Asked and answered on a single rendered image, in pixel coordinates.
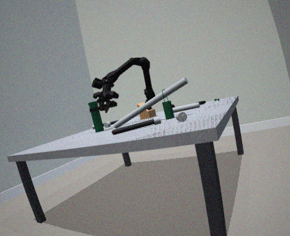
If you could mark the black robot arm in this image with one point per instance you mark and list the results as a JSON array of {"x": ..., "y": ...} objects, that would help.
[{"x": 113, "y": 76}]

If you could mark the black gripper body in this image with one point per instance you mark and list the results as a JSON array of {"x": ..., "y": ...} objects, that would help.
[{"x": 102, "y": 94}]

